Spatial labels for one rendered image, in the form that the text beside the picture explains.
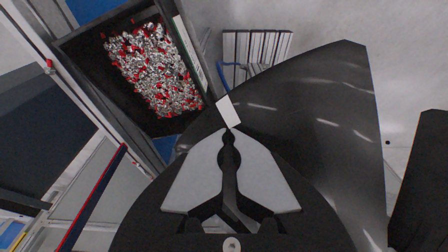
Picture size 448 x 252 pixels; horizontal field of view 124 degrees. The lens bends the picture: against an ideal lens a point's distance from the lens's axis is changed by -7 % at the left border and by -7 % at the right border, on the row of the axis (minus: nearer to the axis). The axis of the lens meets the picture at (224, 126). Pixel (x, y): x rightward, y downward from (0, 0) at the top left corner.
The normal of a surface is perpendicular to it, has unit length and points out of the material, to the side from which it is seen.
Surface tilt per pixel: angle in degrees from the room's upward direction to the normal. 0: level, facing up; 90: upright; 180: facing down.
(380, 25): 0
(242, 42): 0
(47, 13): 90
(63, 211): 90
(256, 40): 0
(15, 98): 90
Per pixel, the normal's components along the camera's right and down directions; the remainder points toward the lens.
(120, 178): -0.01, -0.70
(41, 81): 0.67, -0.51
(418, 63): 0.00, 0.72
